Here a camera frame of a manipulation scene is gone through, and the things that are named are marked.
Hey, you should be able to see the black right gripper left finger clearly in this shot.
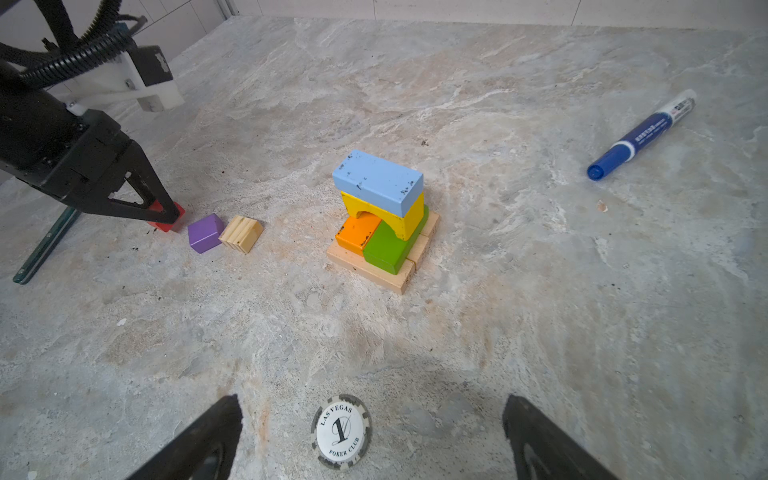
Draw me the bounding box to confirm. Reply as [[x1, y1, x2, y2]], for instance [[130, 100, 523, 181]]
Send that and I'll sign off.
[[129, 395, 243, 480]]

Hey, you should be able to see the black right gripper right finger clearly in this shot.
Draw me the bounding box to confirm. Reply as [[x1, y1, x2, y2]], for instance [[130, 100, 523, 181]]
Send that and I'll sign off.
[[502, 395, 617, 480]]

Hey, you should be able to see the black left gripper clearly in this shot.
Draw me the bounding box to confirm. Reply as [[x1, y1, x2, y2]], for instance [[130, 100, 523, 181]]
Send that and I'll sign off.
[[1, 77, 180, 225]]

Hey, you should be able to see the red wood cube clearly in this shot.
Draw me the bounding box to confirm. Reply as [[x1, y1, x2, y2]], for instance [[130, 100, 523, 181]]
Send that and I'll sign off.
[[148, 200, 187, 234]]

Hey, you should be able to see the purple wood cube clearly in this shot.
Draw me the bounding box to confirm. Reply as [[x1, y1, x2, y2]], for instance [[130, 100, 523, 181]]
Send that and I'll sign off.
[[188, 214, 224, 254]]

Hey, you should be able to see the small natural wood cube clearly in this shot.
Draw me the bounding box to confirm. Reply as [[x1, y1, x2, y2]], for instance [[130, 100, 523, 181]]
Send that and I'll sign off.
[[218, 215, 264, 254]]

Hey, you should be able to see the natural wood long block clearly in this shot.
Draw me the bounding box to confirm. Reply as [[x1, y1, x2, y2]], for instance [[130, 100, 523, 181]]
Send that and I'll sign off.
[[407, 210, 440, 270], [326, 242, 416, 295]]

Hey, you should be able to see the orange wood block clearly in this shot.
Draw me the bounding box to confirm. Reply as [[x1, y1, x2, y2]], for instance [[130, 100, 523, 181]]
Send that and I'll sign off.
[[335, 212, 381, 256]]

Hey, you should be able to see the green wood block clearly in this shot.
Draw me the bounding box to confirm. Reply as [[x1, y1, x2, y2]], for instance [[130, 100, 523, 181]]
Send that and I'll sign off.
[[363, 206, 429, 275]]

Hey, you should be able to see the yellow wood block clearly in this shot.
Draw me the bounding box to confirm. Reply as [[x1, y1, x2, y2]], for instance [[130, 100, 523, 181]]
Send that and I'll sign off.
[[341, 192, 425, 240]]

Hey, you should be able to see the light blue wood block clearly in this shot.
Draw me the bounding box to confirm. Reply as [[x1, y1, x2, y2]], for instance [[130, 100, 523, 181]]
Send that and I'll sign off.
[[332, 150, 424, 217]]

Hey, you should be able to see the small round black white disc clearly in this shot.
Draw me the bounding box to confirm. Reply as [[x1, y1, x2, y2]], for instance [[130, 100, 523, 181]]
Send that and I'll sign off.
[[310, 394, 373, 471]]

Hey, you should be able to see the blue white marker pen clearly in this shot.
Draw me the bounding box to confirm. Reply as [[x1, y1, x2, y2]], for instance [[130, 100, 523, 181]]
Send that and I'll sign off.
[[586, 89, 697, 181]]

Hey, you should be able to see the green handled fork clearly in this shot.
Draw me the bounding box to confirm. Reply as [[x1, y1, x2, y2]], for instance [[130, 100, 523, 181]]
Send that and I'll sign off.
[[13, 207, 81, 285]]

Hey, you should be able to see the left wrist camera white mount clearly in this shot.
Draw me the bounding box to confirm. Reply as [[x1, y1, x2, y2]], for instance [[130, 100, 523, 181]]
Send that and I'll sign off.
[[49, 45, 184, 115]]

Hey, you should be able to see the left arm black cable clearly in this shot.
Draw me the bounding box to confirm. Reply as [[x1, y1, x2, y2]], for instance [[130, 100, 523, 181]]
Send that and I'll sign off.
[[0, 0, 148, 91]]

